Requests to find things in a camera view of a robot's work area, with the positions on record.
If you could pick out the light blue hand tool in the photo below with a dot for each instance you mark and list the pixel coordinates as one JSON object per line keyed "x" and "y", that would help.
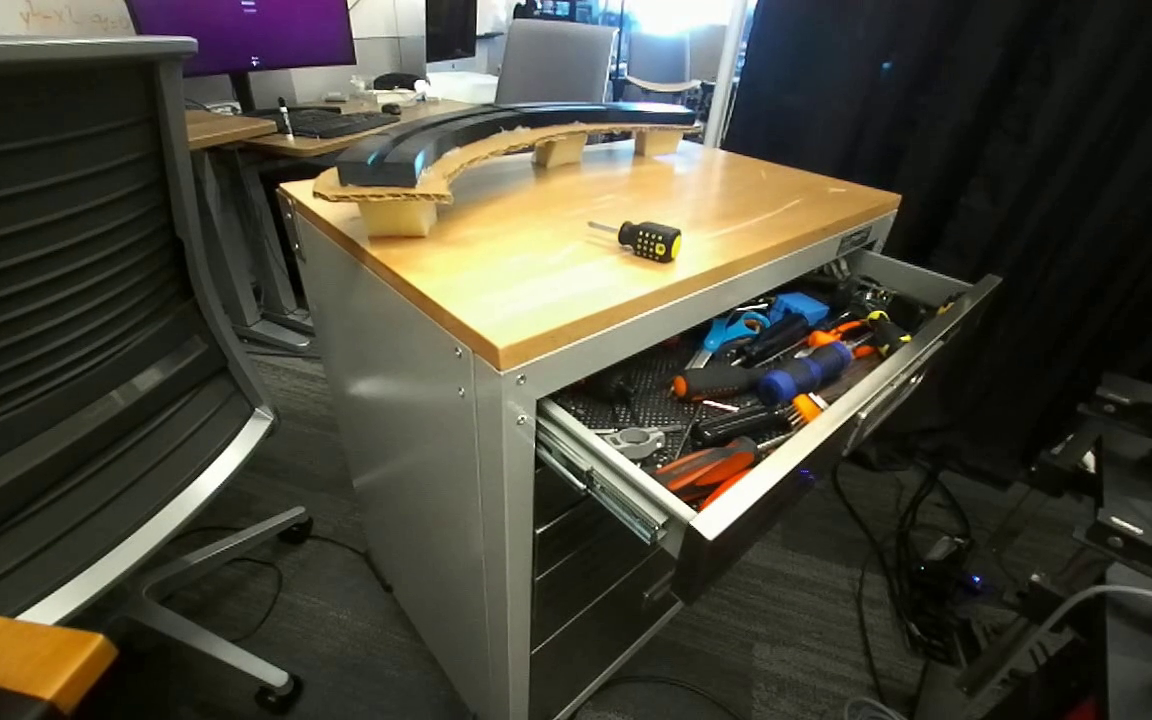
{"x": 732, "y": 334}

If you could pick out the orange wooden furniture corner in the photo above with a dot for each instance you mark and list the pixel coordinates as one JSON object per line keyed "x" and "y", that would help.
{"x": 17, "y": 655}

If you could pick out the open grey metal drawer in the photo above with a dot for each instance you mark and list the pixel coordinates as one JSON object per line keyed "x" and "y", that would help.
{"x": 818, "y": 434}

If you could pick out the black yellow stubby screwdriver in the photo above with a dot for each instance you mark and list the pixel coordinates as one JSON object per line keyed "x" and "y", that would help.
{"x": 648, "y": 242}

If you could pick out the monitor with purple screen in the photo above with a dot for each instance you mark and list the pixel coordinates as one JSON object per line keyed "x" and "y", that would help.
{"x": 242, "y": 26}

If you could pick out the white vertical pole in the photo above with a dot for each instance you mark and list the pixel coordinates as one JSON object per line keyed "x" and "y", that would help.
{"x": 725, "y": 80}

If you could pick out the dark blue hand tool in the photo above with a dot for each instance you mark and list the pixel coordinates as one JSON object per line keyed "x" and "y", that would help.
{"x": 798, "y": 309}

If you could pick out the long curved black panel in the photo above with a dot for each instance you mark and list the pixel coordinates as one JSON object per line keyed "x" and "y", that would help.
{"x": 469, "y": 132}

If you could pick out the orange black slim tool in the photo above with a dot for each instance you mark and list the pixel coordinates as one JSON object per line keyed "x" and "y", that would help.
{"x": 841, "y": 334}

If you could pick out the black curtain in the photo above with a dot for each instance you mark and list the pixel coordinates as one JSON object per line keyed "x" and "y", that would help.
{"x": 1003, "y": 132}

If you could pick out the grey wood-top tool cabinet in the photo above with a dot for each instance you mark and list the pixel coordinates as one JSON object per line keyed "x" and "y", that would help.
{"x": 403, "y": 402}

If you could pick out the grey mesh office chair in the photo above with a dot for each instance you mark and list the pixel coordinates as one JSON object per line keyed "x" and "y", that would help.
{"x": 68, "y": 264}

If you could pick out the grey chair with armrest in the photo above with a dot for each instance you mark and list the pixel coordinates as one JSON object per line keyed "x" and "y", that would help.
{"x": 662, "y": 66}

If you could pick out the silver metal wrench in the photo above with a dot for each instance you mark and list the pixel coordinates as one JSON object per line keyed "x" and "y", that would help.
{"x": 631, "y": 441}

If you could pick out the white paper sheet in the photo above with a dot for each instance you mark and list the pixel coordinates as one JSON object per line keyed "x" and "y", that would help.
{"x": 58, "y": 14}

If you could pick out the black computer keyboard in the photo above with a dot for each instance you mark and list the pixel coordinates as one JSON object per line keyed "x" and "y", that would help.
{"x": 337, "y": 123}

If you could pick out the dark computer monitor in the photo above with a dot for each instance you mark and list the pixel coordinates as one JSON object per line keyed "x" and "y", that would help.
{"x": 448, "y": 26}

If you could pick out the grey upholstered chair back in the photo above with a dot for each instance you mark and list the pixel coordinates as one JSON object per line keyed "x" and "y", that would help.
{"x": 556, "y": 62}

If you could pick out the black equipment frame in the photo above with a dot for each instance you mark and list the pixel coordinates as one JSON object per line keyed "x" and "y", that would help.
{"x": 1138, "y": 535}

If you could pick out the black orange tipped screwdriver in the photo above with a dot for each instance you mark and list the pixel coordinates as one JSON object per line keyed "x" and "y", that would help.
{"x": 717, "y": 380}

